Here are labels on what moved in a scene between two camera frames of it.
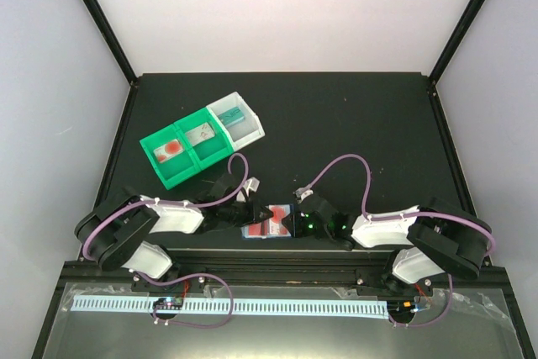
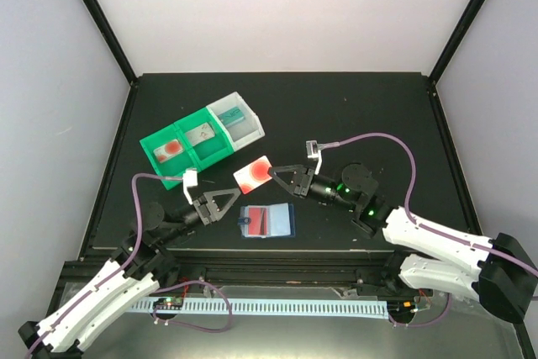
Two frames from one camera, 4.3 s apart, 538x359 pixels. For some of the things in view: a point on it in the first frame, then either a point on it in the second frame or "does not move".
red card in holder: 259,229 does not move
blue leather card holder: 270,228 does not move
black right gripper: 295,230 to 302,180
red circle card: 276,224 to 254,175
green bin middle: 204,137 does not move
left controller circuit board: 171,303 does not move
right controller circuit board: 401,308 does not move
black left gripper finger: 260,213 to 218,202
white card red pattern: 199,134 does not move
